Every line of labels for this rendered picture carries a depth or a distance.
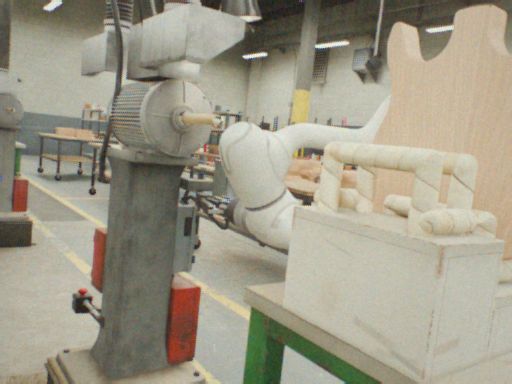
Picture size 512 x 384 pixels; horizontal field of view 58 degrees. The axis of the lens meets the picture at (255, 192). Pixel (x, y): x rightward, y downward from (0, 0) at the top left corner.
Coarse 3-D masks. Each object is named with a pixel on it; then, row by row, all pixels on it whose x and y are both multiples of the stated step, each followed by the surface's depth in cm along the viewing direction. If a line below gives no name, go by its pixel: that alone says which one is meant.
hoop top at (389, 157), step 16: (336, 144) 70; (352, 144) 68; (368, 144) 66; (336, 160) 70; (352, 160) 67; (368, 160) 64; (384, 160) 62; (400, 160) 60; (416, 160) 58; (432, 160) 57
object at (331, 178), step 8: (328, 160) 71; (328, 168) 71; (336, 168) 70; (328, 176) 71; (336, 176) 71; (320, 184) 72; (328, 184) 71; (336, 184) 71; (320, 192) 72; (328, 192) 71; (336, 192) 71; (320, 200) 72; (328, 200) 71; (336, 200) 71; (320, 208) 72; (328, 208) 71; (336, 208) 72
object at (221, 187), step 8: (216, 160) 170; (216, 168) 170; (216, 176) 170; (224, 176) 165; (216, 184) 169; (224, 184) 165; (216, 192) 169; (224, 192) 165; (232, 192) 165; (184, 200) 179; (208, 216) 175; (224, 216) 166; (216, 224) 173
